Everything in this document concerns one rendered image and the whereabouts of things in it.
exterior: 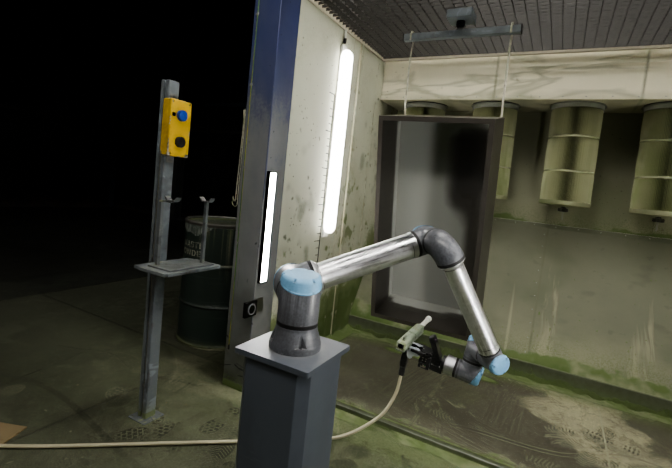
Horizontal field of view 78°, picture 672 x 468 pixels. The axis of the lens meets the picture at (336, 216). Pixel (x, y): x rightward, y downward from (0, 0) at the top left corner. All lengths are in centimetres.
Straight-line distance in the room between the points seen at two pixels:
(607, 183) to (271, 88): 257
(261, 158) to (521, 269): 218
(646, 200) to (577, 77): 93
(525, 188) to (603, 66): 102
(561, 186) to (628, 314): 96
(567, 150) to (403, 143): 123
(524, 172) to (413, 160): 132
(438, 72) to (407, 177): 114
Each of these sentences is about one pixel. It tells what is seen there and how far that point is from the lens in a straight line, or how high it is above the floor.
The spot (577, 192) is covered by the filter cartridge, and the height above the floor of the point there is 136.
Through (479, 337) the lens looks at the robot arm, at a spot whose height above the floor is 68.
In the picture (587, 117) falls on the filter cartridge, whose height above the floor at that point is 187.
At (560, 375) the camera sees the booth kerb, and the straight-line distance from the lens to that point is 332.
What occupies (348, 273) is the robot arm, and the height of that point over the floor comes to 89.
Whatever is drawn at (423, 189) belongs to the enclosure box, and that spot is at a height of 127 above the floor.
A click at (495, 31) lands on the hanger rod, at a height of 216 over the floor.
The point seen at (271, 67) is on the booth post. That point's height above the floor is 183.
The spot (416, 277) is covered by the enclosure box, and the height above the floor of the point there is 69.
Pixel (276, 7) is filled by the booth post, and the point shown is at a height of 214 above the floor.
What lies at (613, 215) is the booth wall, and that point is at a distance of 374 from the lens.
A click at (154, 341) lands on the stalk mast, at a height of 39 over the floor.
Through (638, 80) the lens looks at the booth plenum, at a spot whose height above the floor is 210.
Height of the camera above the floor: 125
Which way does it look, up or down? 4 degrees down
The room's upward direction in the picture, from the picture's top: 6 degrees clockwise
